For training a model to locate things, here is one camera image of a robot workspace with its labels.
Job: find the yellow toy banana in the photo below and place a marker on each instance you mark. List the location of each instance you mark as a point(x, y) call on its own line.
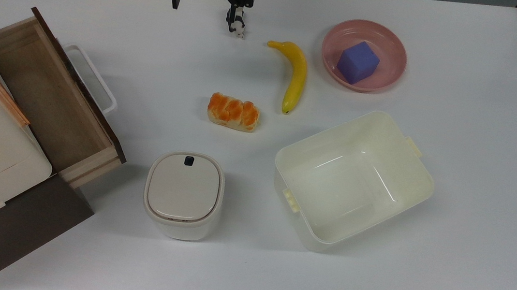
point(298, 71)

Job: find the pink plastic plate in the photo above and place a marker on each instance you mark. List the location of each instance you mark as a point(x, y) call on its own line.
point(389, 43)

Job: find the copper latch on storage box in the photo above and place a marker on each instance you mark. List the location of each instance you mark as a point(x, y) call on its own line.
point(10, 103)

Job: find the cream plastic open bin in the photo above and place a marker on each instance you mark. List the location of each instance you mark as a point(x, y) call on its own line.
point(351, 185)

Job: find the wooden drawer dark front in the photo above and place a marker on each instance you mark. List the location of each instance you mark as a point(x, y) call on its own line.
point(50, 97)

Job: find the orange glazed bread toy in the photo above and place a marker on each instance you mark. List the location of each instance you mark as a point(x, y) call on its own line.
point(233, 112)

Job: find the purple cube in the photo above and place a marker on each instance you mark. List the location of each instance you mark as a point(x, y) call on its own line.
point(358, 63)

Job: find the dark brown wooden cabinet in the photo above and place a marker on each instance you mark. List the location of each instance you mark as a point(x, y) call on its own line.
point(10, 233)

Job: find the small cream lidded trash can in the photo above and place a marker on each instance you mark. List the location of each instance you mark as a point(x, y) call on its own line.
point(184, 190)

